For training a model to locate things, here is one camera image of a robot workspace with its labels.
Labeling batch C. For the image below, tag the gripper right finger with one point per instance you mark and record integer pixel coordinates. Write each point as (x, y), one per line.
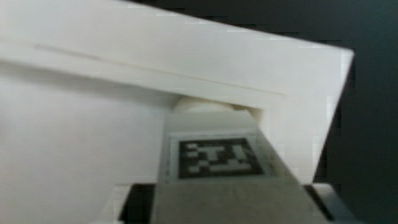
(330, 205)

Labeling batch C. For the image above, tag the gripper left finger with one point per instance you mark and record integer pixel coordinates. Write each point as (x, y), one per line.
(113, 204)

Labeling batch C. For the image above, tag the white square table top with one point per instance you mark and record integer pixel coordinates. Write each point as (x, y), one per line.
(101, 59)

